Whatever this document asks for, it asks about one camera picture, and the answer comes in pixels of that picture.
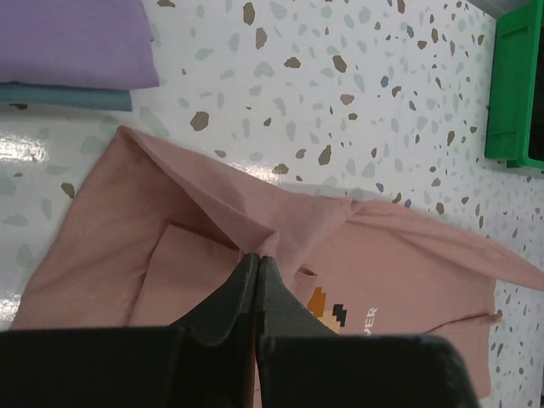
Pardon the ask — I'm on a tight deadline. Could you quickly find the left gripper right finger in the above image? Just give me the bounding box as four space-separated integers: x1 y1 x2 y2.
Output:
256 257 479 407

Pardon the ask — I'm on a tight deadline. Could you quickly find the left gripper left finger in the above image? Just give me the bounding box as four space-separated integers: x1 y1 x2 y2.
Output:
1 254 259 407

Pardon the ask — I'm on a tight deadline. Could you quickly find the pink printed t shirt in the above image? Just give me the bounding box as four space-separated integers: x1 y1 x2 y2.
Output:
12 127 543 398

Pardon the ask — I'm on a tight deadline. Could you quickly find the green plastic bin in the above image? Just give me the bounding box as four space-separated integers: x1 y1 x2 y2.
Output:
484 1 543 172

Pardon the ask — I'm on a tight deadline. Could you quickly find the folded light blue t shirt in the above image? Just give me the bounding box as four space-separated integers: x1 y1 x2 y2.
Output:
1 82 133 112

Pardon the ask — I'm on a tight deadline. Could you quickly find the folded purple t shirt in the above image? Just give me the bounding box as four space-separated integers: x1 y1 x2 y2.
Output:
1 1 159 91

